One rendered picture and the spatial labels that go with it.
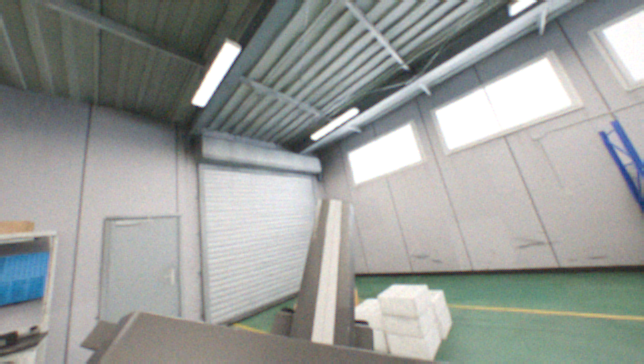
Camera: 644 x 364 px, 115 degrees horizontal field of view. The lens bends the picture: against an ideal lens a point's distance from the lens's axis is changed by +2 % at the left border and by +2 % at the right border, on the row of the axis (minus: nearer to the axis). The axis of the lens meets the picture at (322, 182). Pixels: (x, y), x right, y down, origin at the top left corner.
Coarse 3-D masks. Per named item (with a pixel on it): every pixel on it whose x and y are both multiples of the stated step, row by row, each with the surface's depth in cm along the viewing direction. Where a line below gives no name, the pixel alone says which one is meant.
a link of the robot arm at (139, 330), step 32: (128, 320) 5; (160, 320) 5; (192, 320) 5; (96, 352) 5; (128, 352) 4; (160, 352) 4; (192, 352) 4; (224, 352) 4; (256, 352) 5; (288, 352) 5; (320, 352) 5; (352, 352) 5
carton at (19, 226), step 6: (0, 222) 227; (6, 222) 230; (12, 222) 232; (18, 222) 235; (24, 222) 238; (30, 222) 248; (0, 228) 226; (6, 228) 228; (12, 228) 231; (18, 228) 234; (24, 228) 236; (30, 228) 249; (0, 234) 225
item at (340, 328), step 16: (336, 208) 10; (352, 208) 10; (336, 224) 9; (352, 224) 9; (336, 240) 8; (352, 240) 8; (336, 256) 8; (352, 256) 8; (336, 272) 7; (352, 272) 7; (336, 288) 7; (352, 288) 7; (336, 304) 6; (352, 304) 6; (336, 320) 6; (352, 320) 6; (336, 336) 6; (352, 336) 6; (368, 336) 6
